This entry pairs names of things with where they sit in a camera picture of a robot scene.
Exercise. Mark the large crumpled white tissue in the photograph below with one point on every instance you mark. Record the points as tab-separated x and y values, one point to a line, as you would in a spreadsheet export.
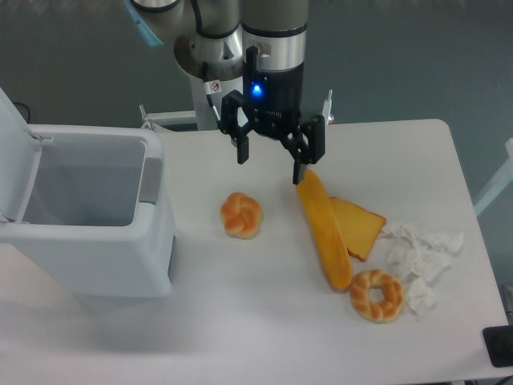
418	253

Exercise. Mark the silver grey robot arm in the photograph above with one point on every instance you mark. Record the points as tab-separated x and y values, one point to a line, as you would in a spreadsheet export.
210	38

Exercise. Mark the white frame at right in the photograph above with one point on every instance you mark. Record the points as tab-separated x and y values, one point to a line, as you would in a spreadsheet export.
497	183

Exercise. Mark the small crumpled white tissue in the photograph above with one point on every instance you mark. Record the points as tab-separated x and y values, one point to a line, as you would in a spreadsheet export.
420	297

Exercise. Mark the knotted bread roll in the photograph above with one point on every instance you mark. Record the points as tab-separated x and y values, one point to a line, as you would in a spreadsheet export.
241	216

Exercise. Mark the white push-top trash can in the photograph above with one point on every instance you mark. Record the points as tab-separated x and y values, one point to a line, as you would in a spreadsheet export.
88	205

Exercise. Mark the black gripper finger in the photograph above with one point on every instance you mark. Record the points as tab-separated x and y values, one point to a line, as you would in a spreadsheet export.
305	143
229	124

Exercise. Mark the long baguette bread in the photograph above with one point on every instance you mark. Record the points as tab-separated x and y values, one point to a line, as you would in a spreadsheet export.
331	246

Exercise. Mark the black device at table edge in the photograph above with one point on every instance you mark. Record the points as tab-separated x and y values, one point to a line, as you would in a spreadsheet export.
498	341

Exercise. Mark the twisted ring bread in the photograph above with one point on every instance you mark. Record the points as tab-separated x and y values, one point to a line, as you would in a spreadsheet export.
377	296

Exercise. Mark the toast bread slice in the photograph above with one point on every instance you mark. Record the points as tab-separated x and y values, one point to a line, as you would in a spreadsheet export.
359	227

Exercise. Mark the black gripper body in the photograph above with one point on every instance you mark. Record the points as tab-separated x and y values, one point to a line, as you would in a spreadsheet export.
271	99

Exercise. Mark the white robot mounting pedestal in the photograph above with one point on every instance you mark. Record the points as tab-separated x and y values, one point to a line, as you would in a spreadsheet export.
207	99

